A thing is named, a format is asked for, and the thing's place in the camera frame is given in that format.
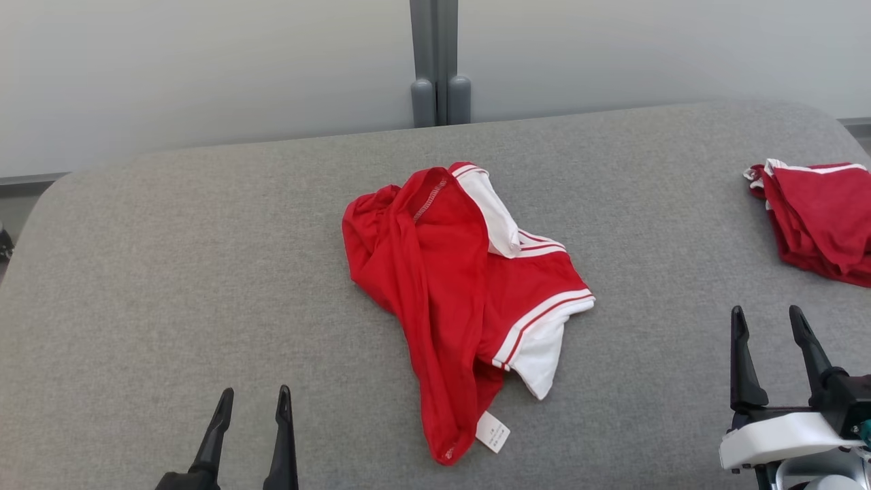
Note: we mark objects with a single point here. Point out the grey fabric sofa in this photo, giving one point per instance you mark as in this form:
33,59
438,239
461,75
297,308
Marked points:
204,272

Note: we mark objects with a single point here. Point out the red shirt white striped trim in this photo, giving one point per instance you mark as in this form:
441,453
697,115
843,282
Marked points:
435,272

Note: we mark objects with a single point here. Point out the dark grey partition frame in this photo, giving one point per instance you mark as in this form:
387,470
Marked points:
434,41

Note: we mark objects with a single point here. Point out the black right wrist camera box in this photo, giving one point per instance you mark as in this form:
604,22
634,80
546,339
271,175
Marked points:
847,401

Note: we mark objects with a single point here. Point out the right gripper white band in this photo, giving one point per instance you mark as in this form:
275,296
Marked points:
776,435

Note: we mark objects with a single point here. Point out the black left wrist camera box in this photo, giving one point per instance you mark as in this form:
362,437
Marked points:
187,482

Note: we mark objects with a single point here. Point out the black object on floor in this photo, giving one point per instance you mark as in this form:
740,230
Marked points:
5,246

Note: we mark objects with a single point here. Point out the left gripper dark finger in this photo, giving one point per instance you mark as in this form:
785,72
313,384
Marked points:
212,435
282,449

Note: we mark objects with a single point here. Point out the red shorts white side panels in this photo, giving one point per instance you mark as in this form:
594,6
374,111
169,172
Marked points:
823,218

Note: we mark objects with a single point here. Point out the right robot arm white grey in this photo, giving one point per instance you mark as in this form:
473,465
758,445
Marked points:
816,476

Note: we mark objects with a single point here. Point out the grey cylindrical post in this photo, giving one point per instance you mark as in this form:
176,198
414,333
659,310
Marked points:
459,99
423,102

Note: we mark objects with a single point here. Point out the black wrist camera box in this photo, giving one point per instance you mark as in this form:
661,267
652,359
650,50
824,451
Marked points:
187,482
847,401

